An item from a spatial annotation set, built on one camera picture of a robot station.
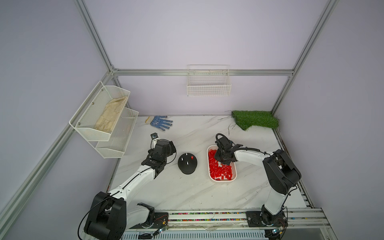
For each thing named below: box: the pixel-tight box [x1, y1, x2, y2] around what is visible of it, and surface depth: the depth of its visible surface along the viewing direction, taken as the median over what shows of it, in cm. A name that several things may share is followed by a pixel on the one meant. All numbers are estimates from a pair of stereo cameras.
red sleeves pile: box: [208, 149, 233, 181], surface depth 92 cm
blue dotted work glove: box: [145, 115, 173, 131], surface depth 120 cm
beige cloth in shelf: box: [94, 95, 128, 133], surface depth 81 cm
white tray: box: [207, 144, 237, 182], surface depth 92 cm
